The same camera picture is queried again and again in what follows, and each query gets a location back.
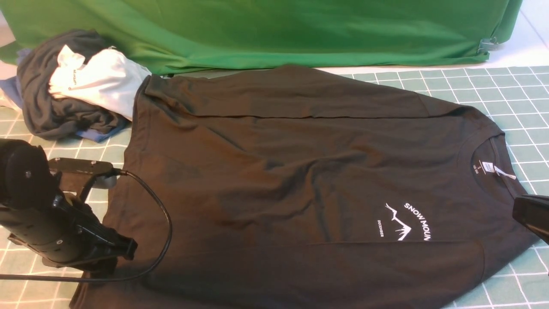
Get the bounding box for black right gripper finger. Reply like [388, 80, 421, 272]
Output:
[513, 195, 549, 244]

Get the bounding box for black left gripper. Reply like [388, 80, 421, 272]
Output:
[9, 194, 139, 275]

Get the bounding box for dark gray long-sleeved shirt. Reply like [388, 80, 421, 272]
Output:
[70, 65, 538, 309]

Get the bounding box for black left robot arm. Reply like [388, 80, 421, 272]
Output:
[0, 139, 138, 275]

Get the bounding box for white crumpled shirt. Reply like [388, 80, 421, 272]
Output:
[49, 45, 151, 121]

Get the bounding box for green grid table mat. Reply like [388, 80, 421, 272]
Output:
[0, 65, 549, 309]

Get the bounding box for dark gray crumpled garment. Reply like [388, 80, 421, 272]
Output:
[17, 30, 129, 142]

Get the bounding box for metal binder clip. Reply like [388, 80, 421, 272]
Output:
[477, 37, 499, 55]

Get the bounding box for blue crumpled garment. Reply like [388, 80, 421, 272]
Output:
[0, 48, 129, 143]

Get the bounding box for green backdrop cloth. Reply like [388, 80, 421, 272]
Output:
[1, 0, 522, 74]

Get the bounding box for black left camera cable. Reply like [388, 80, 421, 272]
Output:
[0, 168, 173, 284]

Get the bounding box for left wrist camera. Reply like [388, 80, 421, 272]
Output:
[48, 157, 117, 191]

